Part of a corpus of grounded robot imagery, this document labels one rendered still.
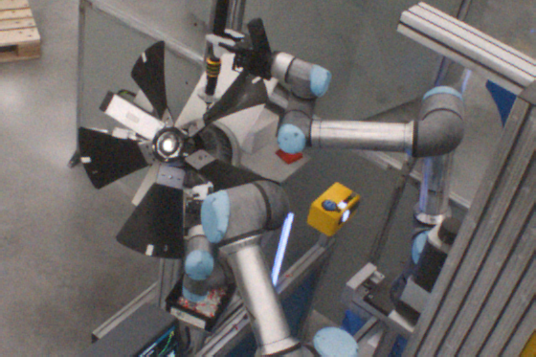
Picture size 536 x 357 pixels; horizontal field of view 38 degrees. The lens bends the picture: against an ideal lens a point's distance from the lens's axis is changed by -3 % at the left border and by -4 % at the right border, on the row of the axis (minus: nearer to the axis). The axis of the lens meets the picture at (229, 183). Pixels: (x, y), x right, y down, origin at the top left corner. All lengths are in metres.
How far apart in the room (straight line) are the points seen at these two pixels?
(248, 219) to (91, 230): 2.10
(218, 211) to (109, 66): 2.00
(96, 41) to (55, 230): 0.93
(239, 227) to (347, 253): 1.50
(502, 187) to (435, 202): 0.70
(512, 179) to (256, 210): 0.63
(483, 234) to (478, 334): 0.28
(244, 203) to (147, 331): 0.39
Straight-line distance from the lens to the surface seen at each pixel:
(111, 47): 3.73
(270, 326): 1.91
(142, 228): 2.53
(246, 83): 2.51
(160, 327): 1.94
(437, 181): 2.29
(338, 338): 1.99
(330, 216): 2.59
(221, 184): 2.43
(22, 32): 5.14
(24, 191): 4.14
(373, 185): 3.09
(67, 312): 3.58
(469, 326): 1.90
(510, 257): 1.75
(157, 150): 2.52
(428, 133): 2.05
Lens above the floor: 2.77
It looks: 41 degrees down
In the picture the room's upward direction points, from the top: 10 degrees clockwise
